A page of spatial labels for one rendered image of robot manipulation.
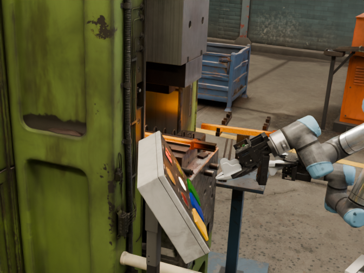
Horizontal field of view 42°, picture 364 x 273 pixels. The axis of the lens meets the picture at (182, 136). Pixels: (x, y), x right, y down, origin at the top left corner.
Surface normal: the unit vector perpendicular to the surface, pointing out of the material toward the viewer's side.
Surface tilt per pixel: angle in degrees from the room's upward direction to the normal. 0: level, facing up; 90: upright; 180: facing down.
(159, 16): 90
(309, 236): 0
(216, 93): 90
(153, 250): 90
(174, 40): 90
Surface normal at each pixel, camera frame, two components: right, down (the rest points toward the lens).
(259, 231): 0.04, -0.94
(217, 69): -0.38, 0.30
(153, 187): 0.07, 0.36
